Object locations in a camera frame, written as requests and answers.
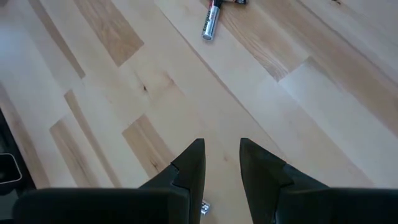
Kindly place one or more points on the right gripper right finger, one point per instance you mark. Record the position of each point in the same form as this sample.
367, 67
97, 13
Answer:
261, 174

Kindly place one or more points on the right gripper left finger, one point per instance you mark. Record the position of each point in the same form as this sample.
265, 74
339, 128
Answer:
189, 168

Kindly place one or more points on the silver black battery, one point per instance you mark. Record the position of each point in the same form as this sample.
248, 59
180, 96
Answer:
205, 208
211, 20
241, 1

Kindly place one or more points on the black rounded box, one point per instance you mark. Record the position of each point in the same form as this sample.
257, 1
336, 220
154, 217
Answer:
9, 169

